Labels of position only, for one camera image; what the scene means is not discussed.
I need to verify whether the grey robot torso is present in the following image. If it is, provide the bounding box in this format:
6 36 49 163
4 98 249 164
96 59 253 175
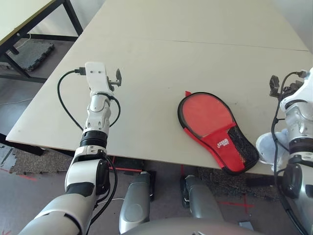
122 216 265 235

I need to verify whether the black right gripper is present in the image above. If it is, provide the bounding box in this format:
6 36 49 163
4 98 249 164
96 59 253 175
269 75 303 96

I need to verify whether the small grey floor box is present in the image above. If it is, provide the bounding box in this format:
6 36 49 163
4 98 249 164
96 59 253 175
239 221 255 231

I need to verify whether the beige side table black frame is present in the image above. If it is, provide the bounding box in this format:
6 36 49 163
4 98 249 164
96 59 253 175
0 0 85 84

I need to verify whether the brown speckled floor mat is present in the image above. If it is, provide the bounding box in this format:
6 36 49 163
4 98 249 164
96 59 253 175
9 148 76 175

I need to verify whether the dark speckled floor mat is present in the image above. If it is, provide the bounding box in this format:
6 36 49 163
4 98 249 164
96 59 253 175
198 167 282 200

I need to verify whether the red black paddle case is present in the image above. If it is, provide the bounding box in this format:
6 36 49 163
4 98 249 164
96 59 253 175
178 91 260 175

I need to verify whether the grey robot leg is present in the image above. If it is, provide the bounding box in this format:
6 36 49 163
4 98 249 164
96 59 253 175
119 170 157 232
180 175 224 218

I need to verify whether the grey robot left leg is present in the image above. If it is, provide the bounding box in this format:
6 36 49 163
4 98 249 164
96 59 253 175
119 170 157 232

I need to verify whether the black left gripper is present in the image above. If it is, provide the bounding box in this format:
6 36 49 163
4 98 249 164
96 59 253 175
106 68 123 92

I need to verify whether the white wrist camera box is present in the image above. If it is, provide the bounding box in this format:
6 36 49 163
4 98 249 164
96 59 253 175
85 62 116 96
280 67 313 111

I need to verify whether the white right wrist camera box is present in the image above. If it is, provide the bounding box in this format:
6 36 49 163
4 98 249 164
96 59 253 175
280 67 313 111

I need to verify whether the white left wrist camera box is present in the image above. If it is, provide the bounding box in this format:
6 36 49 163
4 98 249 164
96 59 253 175
85 62 116 96

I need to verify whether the grey robot right leg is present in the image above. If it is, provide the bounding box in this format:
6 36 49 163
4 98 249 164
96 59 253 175
180 175 224 218

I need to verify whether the dark grey foam floor mat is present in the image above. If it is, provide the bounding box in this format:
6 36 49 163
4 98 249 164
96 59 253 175
9 40 56 71

